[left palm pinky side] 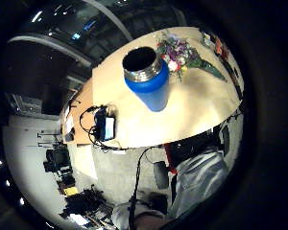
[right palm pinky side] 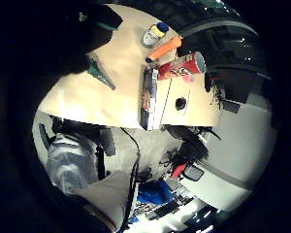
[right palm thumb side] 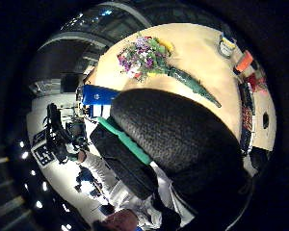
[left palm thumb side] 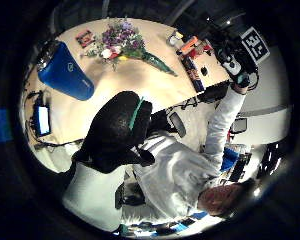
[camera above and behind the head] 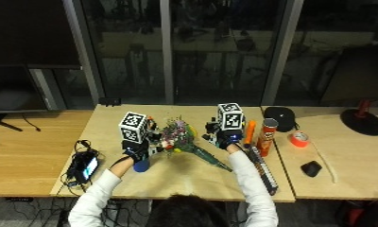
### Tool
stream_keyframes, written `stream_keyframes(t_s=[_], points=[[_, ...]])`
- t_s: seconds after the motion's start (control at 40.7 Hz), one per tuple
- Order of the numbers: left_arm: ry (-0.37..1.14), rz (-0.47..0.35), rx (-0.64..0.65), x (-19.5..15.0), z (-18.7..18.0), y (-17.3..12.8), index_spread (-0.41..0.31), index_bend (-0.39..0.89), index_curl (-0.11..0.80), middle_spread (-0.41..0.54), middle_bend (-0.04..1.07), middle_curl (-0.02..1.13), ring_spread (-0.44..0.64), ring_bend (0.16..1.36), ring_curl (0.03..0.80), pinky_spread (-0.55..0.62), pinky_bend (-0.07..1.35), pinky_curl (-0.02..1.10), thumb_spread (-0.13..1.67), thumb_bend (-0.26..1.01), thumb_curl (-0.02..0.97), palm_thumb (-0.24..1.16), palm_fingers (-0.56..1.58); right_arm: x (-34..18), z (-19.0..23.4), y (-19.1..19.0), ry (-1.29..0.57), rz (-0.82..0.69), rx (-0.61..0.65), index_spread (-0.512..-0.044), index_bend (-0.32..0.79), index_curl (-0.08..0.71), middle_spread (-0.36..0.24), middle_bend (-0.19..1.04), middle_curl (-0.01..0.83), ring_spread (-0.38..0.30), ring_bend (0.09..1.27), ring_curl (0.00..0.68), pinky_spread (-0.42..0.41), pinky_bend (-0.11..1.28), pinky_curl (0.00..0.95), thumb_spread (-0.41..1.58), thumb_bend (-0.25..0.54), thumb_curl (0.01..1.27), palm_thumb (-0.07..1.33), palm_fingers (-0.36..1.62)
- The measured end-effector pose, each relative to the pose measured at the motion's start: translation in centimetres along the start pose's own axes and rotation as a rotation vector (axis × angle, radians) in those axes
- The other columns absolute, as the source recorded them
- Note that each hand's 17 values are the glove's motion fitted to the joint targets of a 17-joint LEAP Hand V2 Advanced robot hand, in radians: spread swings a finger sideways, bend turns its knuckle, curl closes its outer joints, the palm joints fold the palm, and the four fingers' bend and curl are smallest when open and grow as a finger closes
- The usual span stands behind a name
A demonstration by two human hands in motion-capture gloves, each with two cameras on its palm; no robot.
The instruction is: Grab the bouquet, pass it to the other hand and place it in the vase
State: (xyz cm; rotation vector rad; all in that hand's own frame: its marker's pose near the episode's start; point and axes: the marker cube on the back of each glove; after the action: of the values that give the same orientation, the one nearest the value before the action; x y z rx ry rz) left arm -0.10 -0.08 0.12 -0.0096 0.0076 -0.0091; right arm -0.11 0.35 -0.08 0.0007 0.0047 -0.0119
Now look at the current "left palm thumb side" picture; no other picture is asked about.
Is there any blue cloth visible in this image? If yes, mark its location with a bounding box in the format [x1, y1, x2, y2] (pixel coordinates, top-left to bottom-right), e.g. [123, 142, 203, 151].
[220, 146, 241, 173]

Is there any black office chair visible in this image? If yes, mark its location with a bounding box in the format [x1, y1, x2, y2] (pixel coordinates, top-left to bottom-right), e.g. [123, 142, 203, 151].
[167, 111, 188, 139]

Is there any the person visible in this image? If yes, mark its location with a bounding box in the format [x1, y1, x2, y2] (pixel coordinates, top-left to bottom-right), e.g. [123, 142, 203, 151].
[121, 129, 258, 225]

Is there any dark blue long box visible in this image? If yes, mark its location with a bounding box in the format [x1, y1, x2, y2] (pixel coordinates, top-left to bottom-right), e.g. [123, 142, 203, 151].
[181, 55, 206, 93]

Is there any small screen tablet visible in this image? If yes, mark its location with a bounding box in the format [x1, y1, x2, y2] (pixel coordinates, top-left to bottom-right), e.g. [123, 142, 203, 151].
[31, 93, 53, 138]

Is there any red patterned card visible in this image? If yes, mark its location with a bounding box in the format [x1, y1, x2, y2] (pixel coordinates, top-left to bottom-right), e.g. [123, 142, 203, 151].
[75, 28, 96, 49]

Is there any black cable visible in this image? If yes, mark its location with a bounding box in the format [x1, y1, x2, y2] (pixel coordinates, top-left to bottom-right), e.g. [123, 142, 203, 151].
[24, 135, 85, 150]

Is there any orange tool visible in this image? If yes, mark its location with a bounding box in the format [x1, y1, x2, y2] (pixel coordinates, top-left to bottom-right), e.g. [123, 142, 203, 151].
[179, 35, 200, 55]

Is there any purple and white flower bouquet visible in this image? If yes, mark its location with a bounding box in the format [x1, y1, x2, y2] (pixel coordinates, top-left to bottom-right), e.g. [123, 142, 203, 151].
[80, 18, 179, 78]

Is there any white cup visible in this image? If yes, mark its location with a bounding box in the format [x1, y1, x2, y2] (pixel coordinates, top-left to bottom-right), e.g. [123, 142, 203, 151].
[166, 30, 185, 47]

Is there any red small object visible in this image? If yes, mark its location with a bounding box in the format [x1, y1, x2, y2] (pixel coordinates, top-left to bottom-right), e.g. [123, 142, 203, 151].
[196, 41, 214, 57]

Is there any blue cylindrical vase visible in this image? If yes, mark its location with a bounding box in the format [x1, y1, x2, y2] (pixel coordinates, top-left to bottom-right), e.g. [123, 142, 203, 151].
[36, 40, 96, 102]

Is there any white marker cube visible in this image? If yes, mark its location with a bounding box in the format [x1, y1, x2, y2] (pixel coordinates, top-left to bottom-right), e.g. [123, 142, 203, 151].
[239, 26, 271, 65]

